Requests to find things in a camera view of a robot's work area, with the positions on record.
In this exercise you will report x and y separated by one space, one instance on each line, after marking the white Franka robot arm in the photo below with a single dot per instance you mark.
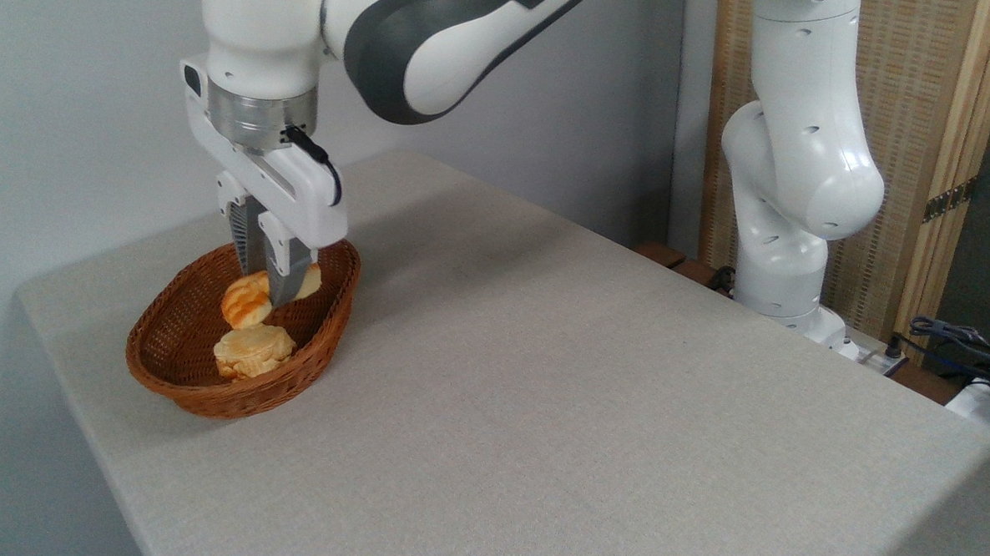
801 158

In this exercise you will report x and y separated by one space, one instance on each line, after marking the pale round bread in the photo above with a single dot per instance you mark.
251 353

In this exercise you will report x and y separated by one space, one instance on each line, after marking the white power strip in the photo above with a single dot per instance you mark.
876 359

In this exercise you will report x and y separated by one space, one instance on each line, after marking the orange braided bread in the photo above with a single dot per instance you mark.
245 305

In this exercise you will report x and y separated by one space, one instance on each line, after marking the wooden folding screen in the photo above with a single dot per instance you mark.
911 121

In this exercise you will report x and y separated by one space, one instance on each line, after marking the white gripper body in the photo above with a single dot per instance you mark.
302 198

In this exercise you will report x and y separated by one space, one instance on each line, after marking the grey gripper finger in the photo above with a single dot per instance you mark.
246 234
282 277

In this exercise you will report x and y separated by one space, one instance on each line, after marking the brown wicker basket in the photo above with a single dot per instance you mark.
173 381

